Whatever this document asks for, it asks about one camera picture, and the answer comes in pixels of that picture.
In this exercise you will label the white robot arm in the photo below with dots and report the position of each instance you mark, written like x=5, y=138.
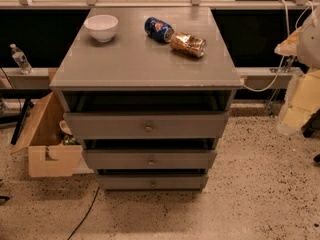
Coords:
x=302, y=98

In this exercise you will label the grey drawer cabinet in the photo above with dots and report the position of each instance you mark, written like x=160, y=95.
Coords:
x=134, y=74

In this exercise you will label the grey top drawer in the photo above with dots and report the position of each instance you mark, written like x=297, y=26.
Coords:
x=146, y=126

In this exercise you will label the open cardboard box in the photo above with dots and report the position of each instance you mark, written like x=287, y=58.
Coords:
x=41, y=137

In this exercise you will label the gold crushed can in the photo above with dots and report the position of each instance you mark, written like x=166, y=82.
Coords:
x=188, y=44

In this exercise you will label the blue soda can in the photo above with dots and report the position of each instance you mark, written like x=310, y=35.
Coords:
x=158, y=30

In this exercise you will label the white ceramic bowl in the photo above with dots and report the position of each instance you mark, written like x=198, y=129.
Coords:
x=102, y=27

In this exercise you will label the clear plastic water bottle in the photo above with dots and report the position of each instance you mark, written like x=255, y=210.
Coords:
x=20, y=58

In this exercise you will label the grey ledge rail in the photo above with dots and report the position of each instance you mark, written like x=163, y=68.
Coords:
x=255, y=78

